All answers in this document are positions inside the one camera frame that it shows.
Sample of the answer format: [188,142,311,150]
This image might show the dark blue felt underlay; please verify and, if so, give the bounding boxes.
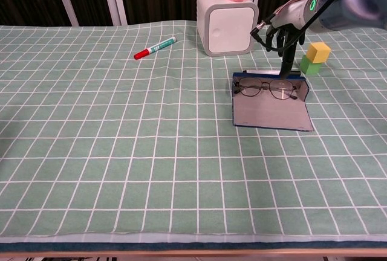
[0,241,387,252]

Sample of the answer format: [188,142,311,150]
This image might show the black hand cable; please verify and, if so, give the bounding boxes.
[250,0,362,53]

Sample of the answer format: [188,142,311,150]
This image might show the yellow cube block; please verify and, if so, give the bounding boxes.
[306,42,332,64]

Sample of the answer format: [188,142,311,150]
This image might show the blue glasses case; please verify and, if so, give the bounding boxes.
[232,71,315,132]

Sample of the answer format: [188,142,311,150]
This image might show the green checked tablecloth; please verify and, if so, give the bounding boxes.
[0,21,387,243]

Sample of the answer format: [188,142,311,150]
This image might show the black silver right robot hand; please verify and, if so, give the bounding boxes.
[265,0,312,79]

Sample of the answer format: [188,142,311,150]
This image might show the red capped green marker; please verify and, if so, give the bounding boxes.
[133,36,177,60]

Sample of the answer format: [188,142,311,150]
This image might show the thin-framed eyeglasses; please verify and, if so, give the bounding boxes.
[233,77,300,101]

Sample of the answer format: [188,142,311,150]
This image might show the white cube box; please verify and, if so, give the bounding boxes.
[196,0,260,58]

